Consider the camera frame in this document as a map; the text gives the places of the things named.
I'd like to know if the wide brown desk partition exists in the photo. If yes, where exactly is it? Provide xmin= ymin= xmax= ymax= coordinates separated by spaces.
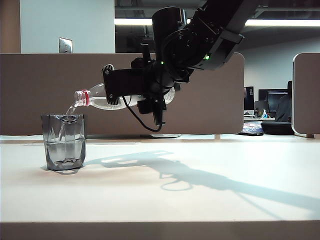
xmin=0 ymin=52 xmax=245 ymax=137

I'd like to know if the black sign with numeral two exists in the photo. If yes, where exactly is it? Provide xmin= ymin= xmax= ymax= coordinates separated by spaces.
xmin=243 ymin=86 xmax=255 ymax=111

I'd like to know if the long ceiling light strip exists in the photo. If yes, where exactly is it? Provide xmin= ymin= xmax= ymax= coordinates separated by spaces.
xmin=114 ymin=18 xmax=320 ymax=27

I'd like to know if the blue patterned cloth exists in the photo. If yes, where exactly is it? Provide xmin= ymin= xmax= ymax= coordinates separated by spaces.
xmin=238 ymin=121 xmax=265 ymax=137

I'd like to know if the clear water bottle red label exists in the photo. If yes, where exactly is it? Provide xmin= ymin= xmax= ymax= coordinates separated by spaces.
xmin=74 ymin=82 xmax=176 ymax=111

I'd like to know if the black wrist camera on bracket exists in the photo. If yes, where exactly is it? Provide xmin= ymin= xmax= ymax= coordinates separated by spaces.
xmin=101 ymin=63 xmax=146 ymax=105

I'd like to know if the black computer monitor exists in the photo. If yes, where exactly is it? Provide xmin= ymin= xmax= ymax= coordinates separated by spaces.
xmin=258 ymin=88 xmax=289 ymax=118

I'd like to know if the narrow brown desk partition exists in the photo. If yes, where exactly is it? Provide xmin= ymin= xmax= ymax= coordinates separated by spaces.
xmin=291 ymin=52 xmax=320 ymax=137

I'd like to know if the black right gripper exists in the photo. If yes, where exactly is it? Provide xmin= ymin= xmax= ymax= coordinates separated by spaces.
xmin=130 ymin=57 xmax=176 ymax=126

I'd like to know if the seated person in dark clothes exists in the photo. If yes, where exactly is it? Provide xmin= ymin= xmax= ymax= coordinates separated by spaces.
xmin=274 ymin=80 xmax=293 ymax=123

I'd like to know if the grey faceted glass mug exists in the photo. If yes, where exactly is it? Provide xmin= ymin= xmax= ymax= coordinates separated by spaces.
xmin=40 ymin=114 xmax=87 ymax=172

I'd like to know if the metal wall switch plate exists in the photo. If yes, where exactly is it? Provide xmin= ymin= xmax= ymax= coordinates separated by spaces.
xmin=58 ymin=37 xmax=74 ymax=54

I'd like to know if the dark round cushion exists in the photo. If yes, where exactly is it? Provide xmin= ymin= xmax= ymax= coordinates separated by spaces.
xmin=260 ymin=120 xmax=295 ymax=136

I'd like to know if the flat grey stand base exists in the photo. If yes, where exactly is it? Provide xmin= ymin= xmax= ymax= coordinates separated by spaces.
xmin=149 ymin=133 xmax=182 ymax=139

